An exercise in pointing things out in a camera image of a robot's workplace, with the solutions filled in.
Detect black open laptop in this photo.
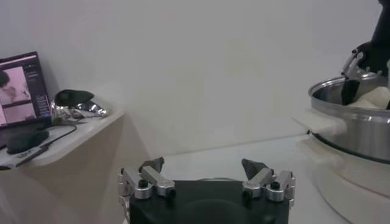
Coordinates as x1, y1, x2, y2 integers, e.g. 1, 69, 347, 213
0, 51, 52, 150

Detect white side desk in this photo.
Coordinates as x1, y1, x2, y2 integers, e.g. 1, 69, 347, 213
0, 109, 126, 224

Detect black usb cable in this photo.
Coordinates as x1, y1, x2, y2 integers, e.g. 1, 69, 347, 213
42, 123, 79, 150

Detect white steamed baozi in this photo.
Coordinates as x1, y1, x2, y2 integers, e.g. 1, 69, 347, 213
347, 86, 390, 110

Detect grey usb hub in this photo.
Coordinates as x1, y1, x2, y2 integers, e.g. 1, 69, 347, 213
15, 144, 51, 168

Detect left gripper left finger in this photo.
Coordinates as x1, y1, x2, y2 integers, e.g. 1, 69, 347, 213
118, 156, 177, 201

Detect white electric cooker pot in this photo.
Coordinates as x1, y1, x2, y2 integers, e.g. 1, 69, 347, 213
297, 133, 390, 224

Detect black computer mouse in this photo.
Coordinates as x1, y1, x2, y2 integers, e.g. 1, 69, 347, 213
5, 127, 50, 155

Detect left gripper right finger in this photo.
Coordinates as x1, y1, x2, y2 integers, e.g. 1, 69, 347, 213
241, 158, 296, 202

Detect perforated steel steamer basket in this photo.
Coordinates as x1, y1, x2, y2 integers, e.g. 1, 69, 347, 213
294, 71, 390, 164

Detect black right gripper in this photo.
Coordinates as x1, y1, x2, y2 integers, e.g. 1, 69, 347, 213
340, 0, 390, 107

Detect black headphones on shelf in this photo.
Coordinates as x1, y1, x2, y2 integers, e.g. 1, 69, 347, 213
50, 89, 109, 125

